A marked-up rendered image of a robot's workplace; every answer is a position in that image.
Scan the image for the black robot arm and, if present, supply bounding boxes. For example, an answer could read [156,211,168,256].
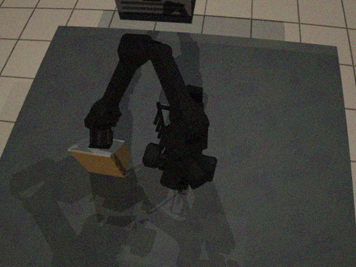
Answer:
[84,33,214,192]

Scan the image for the black post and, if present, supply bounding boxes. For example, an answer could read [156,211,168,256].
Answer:
[187,85,204,110]

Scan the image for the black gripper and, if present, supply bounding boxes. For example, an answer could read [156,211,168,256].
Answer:
[142,143,217,182]

